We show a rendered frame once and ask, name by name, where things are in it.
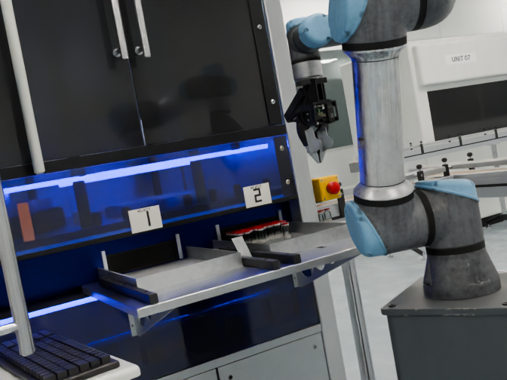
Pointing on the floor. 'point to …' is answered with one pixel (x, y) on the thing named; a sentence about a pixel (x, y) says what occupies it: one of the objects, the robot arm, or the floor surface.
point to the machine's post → (302, 181)
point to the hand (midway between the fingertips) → (317, 158)
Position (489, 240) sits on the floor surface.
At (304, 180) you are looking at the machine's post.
